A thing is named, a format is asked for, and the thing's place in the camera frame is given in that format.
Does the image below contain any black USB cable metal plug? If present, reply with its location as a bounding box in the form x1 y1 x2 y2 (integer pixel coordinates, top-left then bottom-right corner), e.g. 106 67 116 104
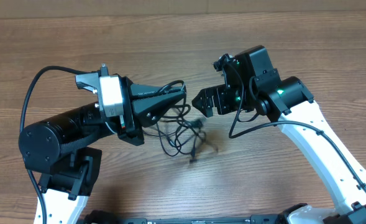
156 80 202 156

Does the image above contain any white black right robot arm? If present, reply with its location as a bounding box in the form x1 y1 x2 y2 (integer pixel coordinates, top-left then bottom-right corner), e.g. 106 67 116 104
192 45 366 223

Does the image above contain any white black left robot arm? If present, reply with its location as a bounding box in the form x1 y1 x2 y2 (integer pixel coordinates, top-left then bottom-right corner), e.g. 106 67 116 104
19 72 186 223

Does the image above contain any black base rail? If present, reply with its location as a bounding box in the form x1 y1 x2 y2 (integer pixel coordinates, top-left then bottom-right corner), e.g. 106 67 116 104
83 202 366 224

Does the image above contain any black USB cable blue plug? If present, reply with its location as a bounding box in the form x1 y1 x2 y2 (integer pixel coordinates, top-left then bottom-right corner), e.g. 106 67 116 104
143 105 206 162

